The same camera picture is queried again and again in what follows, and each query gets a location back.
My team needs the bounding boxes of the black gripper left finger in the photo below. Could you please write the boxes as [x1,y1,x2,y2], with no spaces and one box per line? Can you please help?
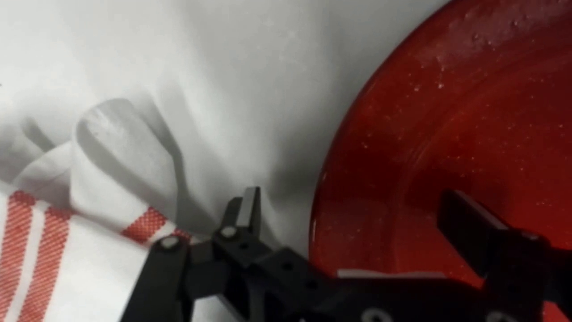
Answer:
[119,187,321,322]

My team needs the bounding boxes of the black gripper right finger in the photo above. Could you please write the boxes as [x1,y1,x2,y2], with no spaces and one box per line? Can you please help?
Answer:
[436,189,572,322]

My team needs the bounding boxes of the red plate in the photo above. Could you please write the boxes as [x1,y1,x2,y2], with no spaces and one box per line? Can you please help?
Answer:
[309,0,572,322]

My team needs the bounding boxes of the white red-striped cloth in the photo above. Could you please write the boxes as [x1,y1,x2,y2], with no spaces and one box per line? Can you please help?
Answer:
[0,98,180,322]

